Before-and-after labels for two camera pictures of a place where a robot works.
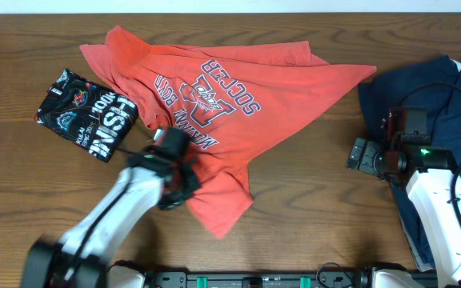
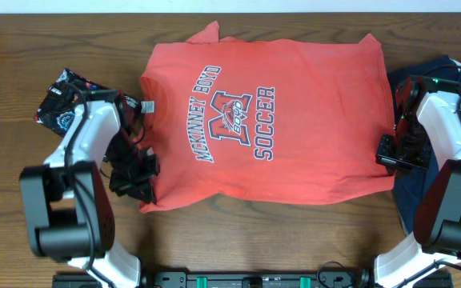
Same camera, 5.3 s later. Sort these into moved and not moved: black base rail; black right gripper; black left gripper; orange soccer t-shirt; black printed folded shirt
Moved: black left gripper; orange soccer t-shirt; black right gripper
Not moved: black printed folded shirt; black base rail
